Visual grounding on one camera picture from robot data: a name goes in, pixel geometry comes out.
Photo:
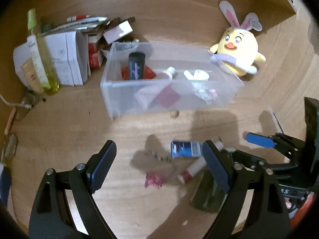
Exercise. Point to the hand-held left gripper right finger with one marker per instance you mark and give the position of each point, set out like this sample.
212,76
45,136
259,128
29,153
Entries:
215,169

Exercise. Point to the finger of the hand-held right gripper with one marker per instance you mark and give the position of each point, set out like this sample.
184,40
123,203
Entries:
259,140
249,158

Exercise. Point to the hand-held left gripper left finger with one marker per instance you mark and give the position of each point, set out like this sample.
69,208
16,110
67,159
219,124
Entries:
101,166

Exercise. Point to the patterned pink lip balm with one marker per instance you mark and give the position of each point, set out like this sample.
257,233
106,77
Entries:
192,171

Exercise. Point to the dark green bottle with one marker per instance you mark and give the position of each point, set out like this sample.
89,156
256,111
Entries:
206,196

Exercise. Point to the small blue white box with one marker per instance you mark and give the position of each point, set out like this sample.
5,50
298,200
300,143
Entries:
185,149

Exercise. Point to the small pink white toy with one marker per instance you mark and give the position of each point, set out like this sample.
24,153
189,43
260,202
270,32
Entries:
213,93

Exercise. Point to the clear plastic bin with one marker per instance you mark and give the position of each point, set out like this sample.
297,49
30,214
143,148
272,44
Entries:
119,97

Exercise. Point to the pink and white tube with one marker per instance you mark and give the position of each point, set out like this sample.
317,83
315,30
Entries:
147,95

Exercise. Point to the mint and white roller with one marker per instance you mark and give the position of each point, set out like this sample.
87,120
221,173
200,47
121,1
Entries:
197,74

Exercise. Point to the black tube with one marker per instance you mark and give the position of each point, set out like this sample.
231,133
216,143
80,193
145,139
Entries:
136,66

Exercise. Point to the person's right hand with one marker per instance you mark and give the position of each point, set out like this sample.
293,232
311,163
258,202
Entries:
288,204

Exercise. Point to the thin black stick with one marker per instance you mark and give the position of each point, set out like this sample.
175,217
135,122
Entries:
278,122

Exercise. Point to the crumpled pink wrapper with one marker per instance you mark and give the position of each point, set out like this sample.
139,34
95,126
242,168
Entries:
153,180

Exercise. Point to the small dark beads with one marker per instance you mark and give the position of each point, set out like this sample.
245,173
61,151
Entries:
162,158

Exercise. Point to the small brown acorn bead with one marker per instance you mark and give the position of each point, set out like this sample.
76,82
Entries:
174,113

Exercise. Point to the eyeglasses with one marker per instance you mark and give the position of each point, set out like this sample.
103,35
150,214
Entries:
27,99
10,147

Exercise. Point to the yellow chick plush toy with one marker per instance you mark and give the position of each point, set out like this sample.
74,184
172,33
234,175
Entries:
239,47

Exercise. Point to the yellow-green spray bottle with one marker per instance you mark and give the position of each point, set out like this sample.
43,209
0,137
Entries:
51,84

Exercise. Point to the blue and white carton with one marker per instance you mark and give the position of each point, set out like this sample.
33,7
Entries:
5,184

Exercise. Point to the red box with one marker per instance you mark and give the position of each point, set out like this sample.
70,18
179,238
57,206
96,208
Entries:
94,47
96,60

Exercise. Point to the stack of folded white papers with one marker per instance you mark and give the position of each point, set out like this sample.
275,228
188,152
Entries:
67,59

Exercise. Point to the beige lotion bottle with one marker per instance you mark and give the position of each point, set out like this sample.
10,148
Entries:
31,76

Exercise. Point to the clear plastic bowl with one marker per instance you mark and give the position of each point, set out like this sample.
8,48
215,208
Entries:
119,51

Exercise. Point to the small white cardboard box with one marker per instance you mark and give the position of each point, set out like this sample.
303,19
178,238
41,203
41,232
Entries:
117,32

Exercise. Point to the pile of printed leaflets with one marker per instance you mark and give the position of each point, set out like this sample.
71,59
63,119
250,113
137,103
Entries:
82,23

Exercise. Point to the red and white marker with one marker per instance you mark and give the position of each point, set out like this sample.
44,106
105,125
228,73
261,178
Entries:
78,18

